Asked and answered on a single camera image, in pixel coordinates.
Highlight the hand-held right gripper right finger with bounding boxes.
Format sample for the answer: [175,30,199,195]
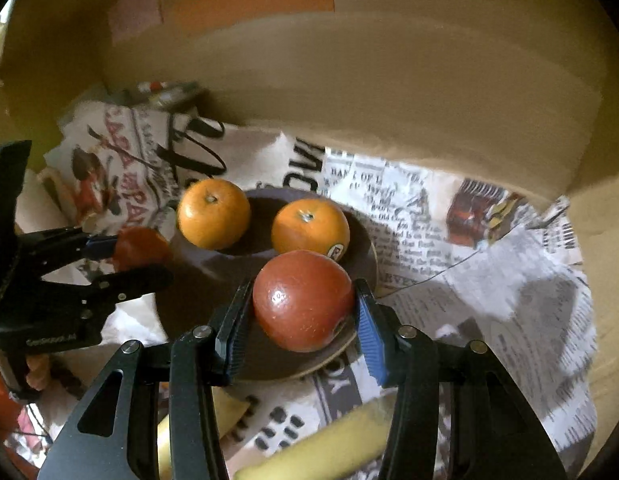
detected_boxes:
[353,278,568,480]

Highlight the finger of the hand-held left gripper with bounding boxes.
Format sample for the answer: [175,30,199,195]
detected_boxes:
[39,264,176,312]
[15,227,121,282]

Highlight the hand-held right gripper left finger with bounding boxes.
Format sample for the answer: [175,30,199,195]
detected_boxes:
[36,282,253,480]

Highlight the small red-orange fruit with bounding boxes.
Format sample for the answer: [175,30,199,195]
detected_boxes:
[112,227,173,274]

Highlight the dark brown plate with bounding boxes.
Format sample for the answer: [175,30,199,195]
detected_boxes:
[154,188,379,382]

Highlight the red apple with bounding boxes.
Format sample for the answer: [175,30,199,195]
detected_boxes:
[252,250,355,354]

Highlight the person's left hand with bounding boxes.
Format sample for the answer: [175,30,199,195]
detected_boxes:
[24,354,54,394]

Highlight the yellow banana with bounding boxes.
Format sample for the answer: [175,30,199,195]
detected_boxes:
[156,388,256,480]
[233,394,396,480]

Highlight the printed paper with red figure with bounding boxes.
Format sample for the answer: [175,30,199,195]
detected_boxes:
[42,97,226,241]

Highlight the plain orange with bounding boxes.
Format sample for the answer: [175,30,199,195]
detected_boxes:
[176,178,252,251]

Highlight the newspaper print paper sheet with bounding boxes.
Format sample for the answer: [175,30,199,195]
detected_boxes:
[102,125,599,476]

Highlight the orange with sticker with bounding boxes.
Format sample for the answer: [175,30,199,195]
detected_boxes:
[270,198,351,263]

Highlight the pink paper sheet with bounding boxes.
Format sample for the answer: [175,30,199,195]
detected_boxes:
[108,0,166,47]

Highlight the beige cardboard board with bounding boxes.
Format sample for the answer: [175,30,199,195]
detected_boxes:
[96,9,606,197]

